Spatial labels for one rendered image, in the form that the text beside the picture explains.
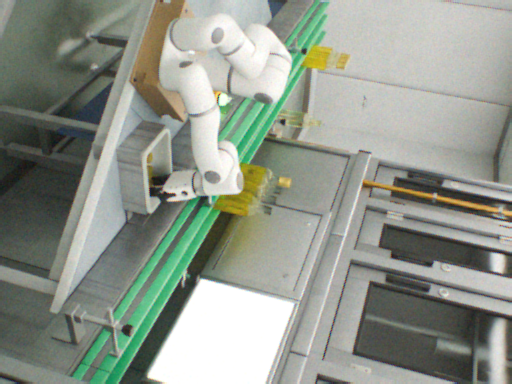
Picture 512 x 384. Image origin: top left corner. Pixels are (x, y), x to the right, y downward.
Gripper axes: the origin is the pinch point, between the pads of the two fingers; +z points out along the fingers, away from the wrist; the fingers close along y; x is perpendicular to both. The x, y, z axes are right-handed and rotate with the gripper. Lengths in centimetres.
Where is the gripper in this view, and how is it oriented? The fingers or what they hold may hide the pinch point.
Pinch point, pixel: (154, 186)
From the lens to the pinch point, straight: 186.3
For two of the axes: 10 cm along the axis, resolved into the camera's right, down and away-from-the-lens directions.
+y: 2.7, -6.0, 7.6
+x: -2.6, -8.0, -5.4
